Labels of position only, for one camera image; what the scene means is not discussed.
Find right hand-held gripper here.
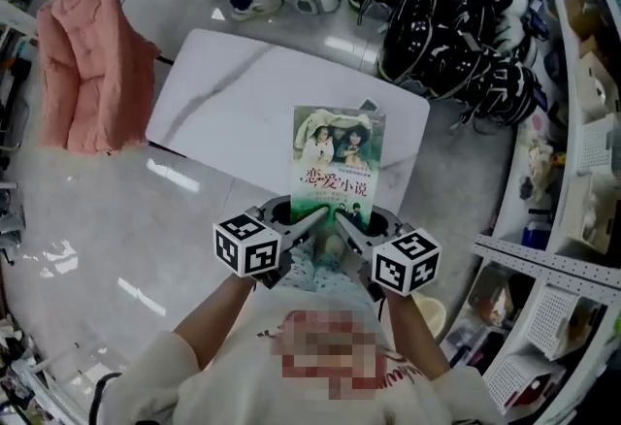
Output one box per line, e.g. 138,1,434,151
334,208,443,303

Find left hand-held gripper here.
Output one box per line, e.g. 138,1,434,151
212,196,332,289

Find green cover book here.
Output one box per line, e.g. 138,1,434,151
289,105,388,233

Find person's left forearm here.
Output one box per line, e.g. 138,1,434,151
172,275,256,371

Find person's right forearm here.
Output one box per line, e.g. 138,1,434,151
385,294,452,380

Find white marble coffee table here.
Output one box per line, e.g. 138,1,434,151
145,28,432,220

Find person's white slipper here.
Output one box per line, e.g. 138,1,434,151
317,233,345,269

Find person's star-patterned trousers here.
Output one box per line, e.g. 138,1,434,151
280,238,370,303

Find beige mesh wastebasket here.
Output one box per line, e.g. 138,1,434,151
411,290,447,340

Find blue box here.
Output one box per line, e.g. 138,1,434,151
522,218,553,249

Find white perforated shelving rack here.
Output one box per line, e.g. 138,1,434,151
441,0,621,425

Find person's white printed t-shirt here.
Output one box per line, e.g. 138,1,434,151
101,289,506,425

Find white perforated storage basket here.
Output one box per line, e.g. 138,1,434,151
484,353,567,414
577,114,621,175
526,283,607,362

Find pile of black white devices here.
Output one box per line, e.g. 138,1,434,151
242,0,549,126

